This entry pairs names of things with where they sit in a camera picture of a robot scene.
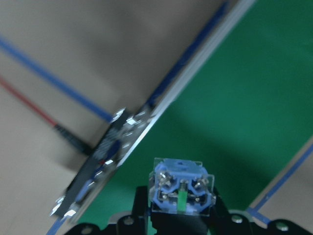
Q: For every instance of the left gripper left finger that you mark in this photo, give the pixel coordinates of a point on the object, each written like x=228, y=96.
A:
x=141, y=210

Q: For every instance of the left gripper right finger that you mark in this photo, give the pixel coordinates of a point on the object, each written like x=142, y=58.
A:
x=219, y=210

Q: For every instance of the green conveyor belt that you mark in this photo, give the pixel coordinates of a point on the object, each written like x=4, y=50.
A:
x=247, y=115

